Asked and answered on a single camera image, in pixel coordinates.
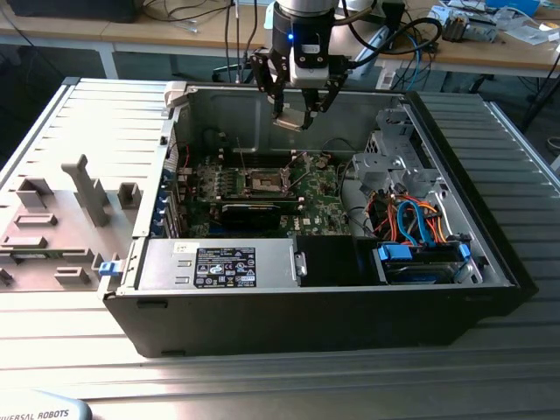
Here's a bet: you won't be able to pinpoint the hard disk in blue carrier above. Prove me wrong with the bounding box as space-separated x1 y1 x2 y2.
371 242 473 285

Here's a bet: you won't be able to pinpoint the silver metal box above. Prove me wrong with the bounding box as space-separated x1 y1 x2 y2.
463 17 500 43

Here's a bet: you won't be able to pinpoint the orange wire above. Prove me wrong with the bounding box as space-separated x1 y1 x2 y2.
367 196 450 244

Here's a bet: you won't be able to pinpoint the blue wire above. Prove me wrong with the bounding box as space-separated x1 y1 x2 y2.
395 194 432 249

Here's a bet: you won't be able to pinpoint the white plastic case latch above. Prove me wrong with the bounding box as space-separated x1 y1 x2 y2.
164 80 189 109

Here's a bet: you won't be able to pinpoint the silver power supply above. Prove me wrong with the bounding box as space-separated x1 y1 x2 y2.
134 238 303 292

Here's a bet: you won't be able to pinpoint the light wooden desk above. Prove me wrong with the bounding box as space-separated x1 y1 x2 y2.
375 0 560 80
0 0 275 58

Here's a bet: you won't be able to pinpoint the black graphics card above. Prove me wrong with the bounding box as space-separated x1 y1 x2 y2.
218 201 284 233

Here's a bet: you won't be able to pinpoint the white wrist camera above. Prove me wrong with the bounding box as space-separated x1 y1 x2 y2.
288 41 333 88

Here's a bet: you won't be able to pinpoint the metal disk bay cage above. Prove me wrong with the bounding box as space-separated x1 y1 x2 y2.
352 107 443 198

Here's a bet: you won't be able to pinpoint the finned CPU cooler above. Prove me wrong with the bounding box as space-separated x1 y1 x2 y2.
440 15 472 43

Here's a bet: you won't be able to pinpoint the CPU socket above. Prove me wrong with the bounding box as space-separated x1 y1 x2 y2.
238 168 292 198

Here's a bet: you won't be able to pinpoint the green motherboard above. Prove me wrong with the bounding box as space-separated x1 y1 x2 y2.
177 150 351 240

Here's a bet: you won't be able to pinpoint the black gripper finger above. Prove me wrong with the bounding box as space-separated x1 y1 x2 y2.
300 64 350 130
248 49 290 119

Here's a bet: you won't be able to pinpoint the black PC case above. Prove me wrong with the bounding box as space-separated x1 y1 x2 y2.
101 80 539 359

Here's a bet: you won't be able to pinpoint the grey parts rack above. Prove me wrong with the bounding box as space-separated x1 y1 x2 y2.
0 153 148 293

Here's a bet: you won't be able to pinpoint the silver CPU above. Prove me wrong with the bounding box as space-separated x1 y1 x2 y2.
271 108 306 131

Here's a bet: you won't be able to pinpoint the clear plastic bags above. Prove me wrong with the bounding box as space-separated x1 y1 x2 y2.
502 19 560 47

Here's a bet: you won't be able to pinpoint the blue box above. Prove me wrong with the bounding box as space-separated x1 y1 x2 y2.
485 0 542 17

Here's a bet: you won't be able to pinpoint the black monitor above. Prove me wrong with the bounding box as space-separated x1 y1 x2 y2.
6 0 141 24

